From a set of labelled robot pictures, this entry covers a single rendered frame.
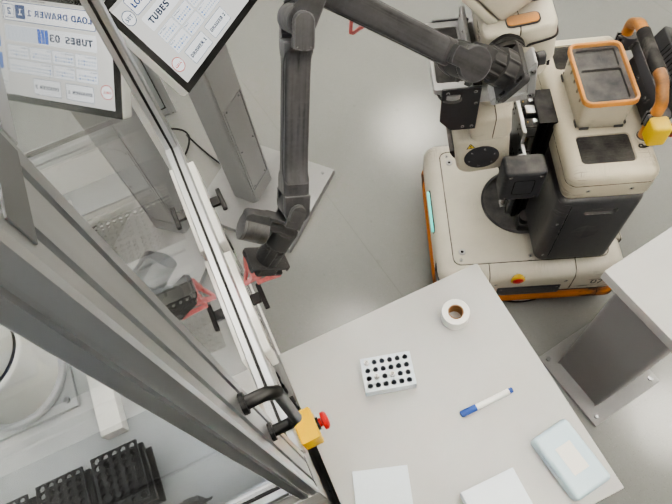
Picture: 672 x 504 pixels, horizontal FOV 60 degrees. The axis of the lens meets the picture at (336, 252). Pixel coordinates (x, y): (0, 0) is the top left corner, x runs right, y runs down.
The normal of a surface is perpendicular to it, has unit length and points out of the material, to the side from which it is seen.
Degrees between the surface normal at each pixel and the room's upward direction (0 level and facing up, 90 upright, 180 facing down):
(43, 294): 90
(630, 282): 0
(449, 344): 0
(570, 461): 0
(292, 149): 60
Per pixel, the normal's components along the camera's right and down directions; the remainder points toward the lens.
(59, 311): 0.41, 0.79
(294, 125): 0.29, 0.45
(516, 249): -0.10, -0.47
